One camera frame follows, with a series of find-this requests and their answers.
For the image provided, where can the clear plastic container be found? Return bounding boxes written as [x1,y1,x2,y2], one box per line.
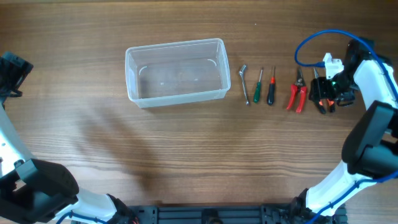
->
[125,38,231,108]

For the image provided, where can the black red handled screwdriver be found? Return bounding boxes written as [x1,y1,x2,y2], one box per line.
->
[267,66,275,106]

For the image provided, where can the silver socket wrench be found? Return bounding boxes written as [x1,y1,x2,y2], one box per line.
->
[238,65,250,106]

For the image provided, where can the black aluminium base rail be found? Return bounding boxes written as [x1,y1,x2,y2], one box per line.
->
[130,204,309,224]

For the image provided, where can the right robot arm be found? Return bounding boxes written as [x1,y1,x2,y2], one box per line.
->
[274,37,397,223]

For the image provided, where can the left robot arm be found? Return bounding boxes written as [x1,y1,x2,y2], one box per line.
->
[1,106,139,224]

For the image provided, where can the orange black needle-nose pliers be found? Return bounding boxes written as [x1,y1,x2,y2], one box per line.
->
[308,68,335,114]

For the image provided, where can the blue left camera cable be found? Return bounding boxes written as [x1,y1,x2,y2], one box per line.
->
[55,211,108,224]

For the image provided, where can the red handled pruning shears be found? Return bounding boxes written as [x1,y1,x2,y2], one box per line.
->
[287,67,307,113]

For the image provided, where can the green handled screwdriver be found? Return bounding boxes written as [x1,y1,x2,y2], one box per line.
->
[253,67,264,103]

